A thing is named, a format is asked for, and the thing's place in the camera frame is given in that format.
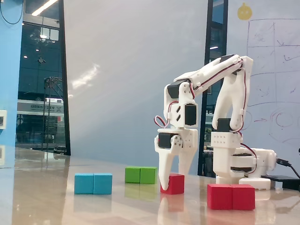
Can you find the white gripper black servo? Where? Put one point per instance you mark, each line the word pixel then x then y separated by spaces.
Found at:
pixel 189 140

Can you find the small red cube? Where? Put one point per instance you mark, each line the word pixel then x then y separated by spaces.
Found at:
pixel 176 185

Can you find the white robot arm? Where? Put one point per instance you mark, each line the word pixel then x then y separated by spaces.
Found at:
pixel 234 93

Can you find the long green block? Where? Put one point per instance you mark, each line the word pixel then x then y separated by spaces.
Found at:
pixel 140 175

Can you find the long red block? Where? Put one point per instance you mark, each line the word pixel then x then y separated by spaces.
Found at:
pixel 230 198

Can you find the long blue block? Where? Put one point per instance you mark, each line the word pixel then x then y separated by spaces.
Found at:
pixel 93 184

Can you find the flat black box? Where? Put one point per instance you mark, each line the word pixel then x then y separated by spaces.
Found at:
pixel 288 182

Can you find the metal scaffold tower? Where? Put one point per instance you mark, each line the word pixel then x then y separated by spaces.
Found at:
pixel 53 79

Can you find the whiteboard with marker drawings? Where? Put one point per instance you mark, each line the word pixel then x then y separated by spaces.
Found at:
pixel 269 35

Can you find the yellow round sticker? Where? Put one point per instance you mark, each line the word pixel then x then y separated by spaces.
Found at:
pixel 245 12

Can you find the ceiling light strip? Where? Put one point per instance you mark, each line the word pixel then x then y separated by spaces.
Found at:
pixel 44 7

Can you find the wide black window frame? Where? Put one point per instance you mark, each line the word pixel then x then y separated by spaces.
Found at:
pixel 208 35

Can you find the slim black window frame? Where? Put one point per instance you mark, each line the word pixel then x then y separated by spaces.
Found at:
pixel 63 70

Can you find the white wall socket box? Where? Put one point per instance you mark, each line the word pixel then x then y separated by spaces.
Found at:
pixel 2 119

